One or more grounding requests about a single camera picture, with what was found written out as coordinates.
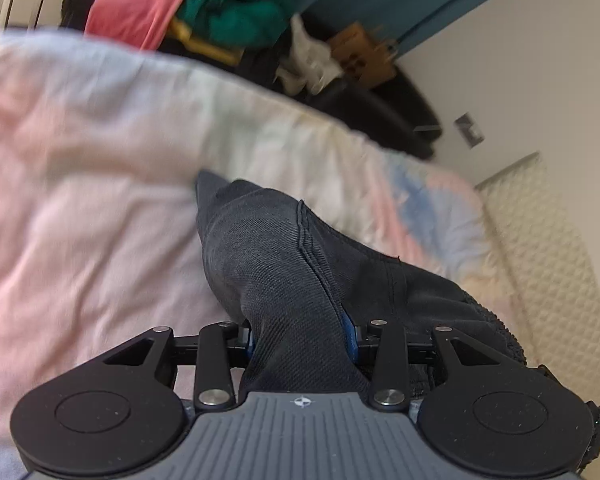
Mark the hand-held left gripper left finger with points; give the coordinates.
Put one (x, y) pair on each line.
(220, 355)

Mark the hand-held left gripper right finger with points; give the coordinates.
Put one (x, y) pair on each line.
(350, 342)

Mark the black pants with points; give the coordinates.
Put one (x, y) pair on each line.
(280, 270)

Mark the pastel tie-dye bed cover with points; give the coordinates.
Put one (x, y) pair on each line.
(105, 185)

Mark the cream quilted headboard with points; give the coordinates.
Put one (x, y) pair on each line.
(545, 260)

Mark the black armchair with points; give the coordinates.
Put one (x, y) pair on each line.
(380, 110)

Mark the brown paper bag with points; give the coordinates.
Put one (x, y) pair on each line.
(365, 60)

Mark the white garment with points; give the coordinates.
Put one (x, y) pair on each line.
(307, 60)

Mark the yellow cloth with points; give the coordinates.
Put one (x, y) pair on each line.
(205, 45)

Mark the green garment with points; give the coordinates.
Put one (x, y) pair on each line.
(240, 20)

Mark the pink garment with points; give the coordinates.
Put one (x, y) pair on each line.
(140, 5)

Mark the wall outlet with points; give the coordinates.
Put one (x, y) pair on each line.
(470, 131)

